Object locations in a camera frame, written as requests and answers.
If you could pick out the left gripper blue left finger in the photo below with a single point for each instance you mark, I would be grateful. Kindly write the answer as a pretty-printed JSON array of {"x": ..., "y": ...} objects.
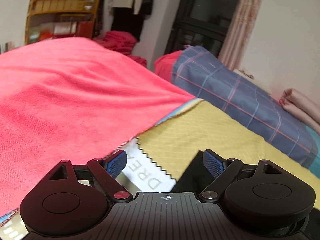
[{"x": 104, "y": 173}]

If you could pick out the blue plaid folded quilt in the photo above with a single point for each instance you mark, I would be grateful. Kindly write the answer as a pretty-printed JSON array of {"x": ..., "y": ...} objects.
[{"x": 201, "y": 74}]

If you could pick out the dark window frame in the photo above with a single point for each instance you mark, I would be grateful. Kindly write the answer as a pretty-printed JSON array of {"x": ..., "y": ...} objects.
[{"x": 201, "y": 23}]

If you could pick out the red cloth pile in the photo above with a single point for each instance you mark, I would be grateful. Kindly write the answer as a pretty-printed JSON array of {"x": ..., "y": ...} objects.
[{"x": 121, "y": 42}]

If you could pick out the wooden shelf unit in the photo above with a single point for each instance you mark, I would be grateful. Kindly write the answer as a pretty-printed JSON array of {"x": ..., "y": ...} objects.
[{"x": 49, "y": 19}]

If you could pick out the cream pillow by wall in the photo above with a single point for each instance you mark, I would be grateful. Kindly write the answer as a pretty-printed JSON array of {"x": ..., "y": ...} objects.
[{"x": 245, "y": 74}]

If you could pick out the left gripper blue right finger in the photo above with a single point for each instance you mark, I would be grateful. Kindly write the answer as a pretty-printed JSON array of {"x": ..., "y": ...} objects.
[{"x": 224, "y": 172}]

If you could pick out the pink fleece blanket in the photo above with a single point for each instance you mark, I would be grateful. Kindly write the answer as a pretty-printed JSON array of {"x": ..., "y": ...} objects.
[{"x": 73, "y": 99}]

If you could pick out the pink patterned curtain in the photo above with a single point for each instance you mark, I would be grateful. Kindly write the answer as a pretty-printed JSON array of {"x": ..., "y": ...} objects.
[{"x": 239, "y": 32}]

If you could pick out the hanging clothes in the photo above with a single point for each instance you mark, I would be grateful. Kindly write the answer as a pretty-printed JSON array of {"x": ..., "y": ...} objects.
[{"x": 128, "y": 15}]

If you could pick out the yellow quilted bed cover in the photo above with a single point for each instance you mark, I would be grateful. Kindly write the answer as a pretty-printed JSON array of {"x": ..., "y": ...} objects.
[{"x": 173, "y": 144}]

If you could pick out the folded pink satin bedding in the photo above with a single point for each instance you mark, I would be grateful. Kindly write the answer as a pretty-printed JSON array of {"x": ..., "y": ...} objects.
[{"x": 301, "y": 107}]

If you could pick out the red pillow behind quilt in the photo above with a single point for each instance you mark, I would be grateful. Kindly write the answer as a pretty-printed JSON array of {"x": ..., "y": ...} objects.
[{"x": 163, "y": 66}]

